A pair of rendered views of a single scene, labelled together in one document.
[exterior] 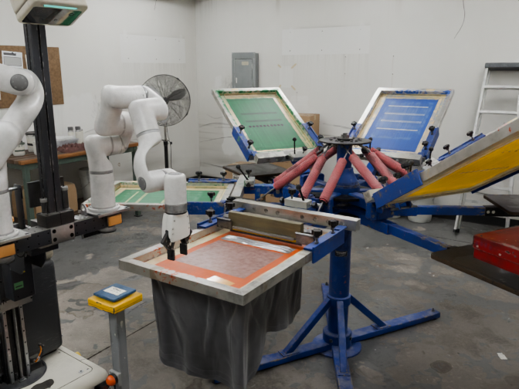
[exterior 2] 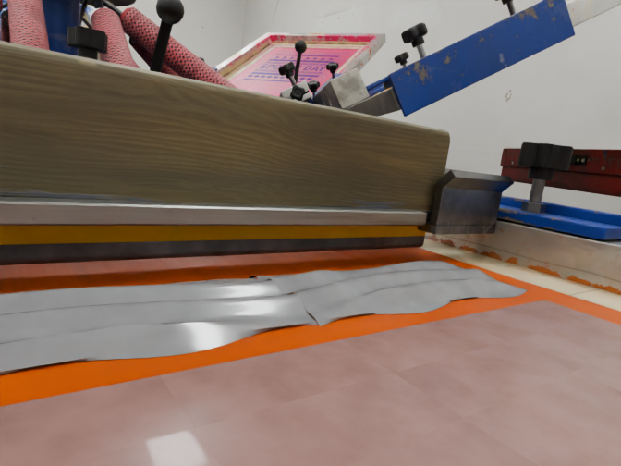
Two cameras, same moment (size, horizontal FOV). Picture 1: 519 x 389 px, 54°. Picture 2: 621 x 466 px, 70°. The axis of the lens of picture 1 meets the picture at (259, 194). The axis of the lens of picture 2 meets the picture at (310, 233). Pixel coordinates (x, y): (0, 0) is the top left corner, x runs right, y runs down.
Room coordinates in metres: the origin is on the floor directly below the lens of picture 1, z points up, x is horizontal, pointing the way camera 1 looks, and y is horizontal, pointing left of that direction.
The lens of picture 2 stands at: (2.03, 0.21, 1.03)
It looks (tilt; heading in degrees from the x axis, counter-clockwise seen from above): 10 degrees down; 290
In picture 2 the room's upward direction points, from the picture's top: 7 degrees clockwise
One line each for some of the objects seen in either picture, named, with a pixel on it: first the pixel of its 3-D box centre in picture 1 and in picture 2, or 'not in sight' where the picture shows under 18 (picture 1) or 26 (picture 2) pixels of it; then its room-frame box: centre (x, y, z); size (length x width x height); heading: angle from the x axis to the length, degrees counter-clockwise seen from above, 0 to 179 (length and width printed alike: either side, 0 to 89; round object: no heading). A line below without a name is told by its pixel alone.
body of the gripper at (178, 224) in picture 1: (176, 223); not in sight; (1.69, 0.29, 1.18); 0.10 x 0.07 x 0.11; 147
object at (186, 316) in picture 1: (195, 329); not in sight; (1.76, 0.24, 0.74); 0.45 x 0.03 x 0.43; 57
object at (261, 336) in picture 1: (274, 317); not in sight; (1.85, -0.06, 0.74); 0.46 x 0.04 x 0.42; 147
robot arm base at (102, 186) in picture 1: (100, 190); not in sight; (2.05, 0.66, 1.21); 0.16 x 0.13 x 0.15; 53
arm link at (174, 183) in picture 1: (171, 185); not in sight; (1.73, 0.31, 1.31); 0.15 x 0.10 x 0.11; 46
